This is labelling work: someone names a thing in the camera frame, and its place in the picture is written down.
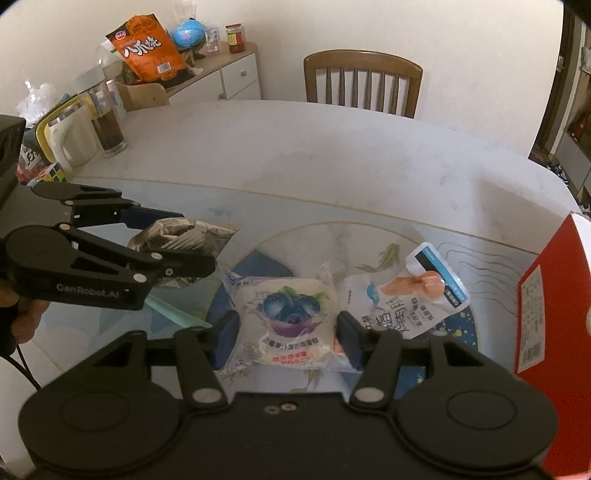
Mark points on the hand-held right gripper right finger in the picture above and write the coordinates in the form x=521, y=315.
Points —
x=348, y=338

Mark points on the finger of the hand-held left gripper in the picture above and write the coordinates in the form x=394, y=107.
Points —
x=152, y=216
x=184, y=266

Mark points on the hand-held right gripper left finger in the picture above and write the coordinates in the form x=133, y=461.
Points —
x=228, y=333

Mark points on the silver foil packet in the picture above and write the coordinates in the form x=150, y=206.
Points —
x=194, y=234

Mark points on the blueberry bread packet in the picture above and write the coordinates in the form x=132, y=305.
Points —
x=286, y=307

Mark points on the white snack packet orange print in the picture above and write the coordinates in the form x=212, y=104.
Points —
x=415, y=297

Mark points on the red cardboard shoebox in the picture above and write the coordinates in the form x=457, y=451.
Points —
x=554, y=300

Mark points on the white marble desktop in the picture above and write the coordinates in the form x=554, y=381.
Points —
x=300, y=147

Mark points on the person's left hand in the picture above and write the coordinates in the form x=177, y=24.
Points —
x=28, y=321

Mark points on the glass tumbler dark liquid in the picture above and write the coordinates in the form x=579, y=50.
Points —
x=108, y=124

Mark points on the wooden box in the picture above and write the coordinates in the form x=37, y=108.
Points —
x=143, y=96

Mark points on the white side cabinet wooden top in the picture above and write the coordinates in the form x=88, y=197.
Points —
x=231, y=76

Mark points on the clear plastic bag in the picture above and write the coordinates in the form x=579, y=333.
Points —
x=39, y=99

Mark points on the orange snack bag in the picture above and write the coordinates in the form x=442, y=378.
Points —
x=147, y=48

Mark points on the small clear glass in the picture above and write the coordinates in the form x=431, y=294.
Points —
x=212, y=41

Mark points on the blue globe ball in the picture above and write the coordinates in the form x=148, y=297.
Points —
x=188, y=33

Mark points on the glass jar red sauce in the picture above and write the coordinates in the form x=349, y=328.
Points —
x=235, y=39

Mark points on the wooden slat-back chair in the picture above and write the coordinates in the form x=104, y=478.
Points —
x=364, y=78

